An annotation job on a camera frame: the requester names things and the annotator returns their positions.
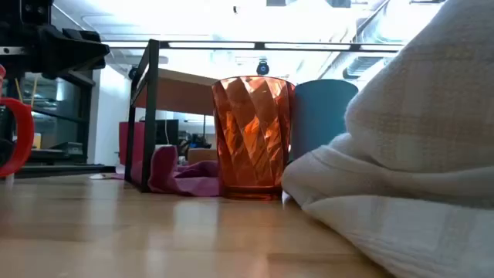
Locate black glass cabinet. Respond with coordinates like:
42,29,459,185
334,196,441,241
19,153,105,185
0,69,96,165

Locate black table frame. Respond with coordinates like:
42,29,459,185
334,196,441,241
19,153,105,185
15,164,117,179

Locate red ring object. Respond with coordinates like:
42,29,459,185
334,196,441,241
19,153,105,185
0,64,36,178

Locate black monitor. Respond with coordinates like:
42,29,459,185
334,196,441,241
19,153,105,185
154,119,180,147

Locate red faceted transparent tumbler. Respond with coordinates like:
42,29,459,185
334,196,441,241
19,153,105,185
211,76,296,201

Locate wooden shelf with black frame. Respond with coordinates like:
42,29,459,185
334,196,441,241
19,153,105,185
123,38,219,193

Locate white checked towel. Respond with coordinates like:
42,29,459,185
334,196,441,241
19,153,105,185
281,0,494,278

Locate yellow cable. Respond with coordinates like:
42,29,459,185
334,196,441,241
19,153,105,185
14,76,39,107

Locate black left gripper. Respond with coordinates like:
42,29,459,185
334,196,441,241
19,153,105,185
0,0,111,80

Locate purple cloth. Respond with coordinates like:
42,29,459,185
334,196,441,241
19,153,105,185
122,145,221,197

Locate teal plastic cup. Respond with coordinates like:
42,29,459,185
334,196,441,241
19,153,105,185
289,79,359,162

